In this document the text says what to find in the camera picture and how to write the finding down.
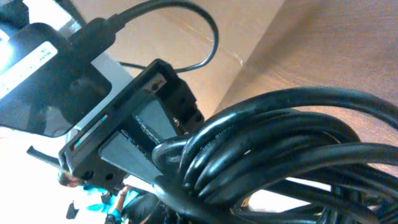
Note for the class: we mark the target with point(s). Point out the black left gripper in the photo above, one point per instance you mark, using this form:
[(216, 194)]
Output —
[(119, 140)]

